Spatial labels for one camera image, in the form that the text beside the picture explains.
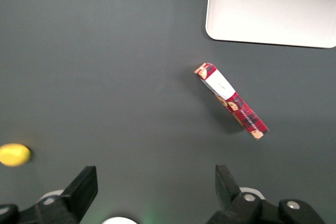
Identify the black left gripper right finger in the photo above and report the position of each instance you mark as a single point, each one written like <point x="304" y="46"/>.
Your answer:
<point x="228" y="195"/>

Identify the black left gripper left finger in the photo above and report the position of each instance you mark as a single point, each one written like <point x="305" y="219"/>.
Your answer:
<point x="78" y="190"/>

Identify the red tartan cookie box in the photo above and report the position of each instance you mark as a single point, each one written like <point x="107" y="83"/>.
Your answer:
<point x="236" y="103"/>

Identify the white rectangular plastic tray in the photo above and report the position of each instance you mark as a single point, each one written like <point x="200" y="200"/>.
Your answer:
<point x="273" y="6"/>

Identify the yellow lemon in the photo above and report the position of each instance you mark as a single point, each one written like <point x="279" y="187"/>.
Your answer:
<point x="13" y="154"/>

